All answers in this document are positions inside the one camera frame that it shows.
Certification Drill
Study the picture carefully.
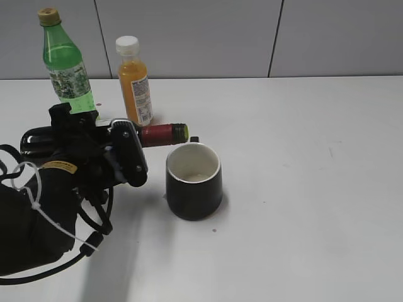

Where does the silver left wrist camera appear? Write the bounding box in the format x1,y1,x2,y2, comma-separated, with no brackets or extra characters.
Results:
110,118,148,187

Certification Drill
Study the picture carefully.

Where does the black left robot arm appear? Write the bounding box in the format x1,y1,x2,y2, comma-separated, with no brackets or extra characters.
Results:
1,103,137,285

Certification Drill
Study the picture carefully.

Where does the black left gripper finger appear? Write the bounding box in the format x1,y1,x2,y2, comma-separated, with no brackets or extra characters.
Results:
48,103,98,137

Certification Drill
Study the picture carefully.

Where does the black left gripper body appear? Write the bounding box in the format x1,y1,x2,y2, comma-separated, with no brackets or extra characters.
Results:
47,133,126,189

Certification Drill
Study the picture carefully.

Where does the green plastic soda bottle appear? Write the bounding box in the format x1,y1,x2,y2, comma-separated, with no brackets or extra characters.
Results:
37,8,96,114

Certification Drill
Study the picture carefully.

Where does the dark red wine bottle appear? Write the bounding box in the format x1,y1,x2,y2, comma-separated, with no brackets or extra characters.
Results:
20,123,189,158

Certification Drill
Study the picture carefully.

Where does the orange juice bottle white cap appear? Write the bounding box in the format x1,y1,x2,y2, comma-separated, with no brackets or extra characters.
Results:
115,36,153,126

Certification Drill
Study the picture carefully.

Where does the white zip tie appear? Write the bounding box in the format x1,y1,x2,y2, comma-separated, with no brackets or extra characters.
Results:
11,161,95,252

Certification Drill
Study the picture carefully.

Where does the black mug white inside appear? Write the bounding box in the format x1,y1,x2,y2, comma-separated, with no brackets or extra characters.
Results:
166,136,223,221

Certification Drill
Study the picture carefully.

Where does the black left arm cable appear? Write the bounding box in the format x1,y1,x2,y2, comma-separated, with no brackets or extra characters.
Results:
0,143,114,279

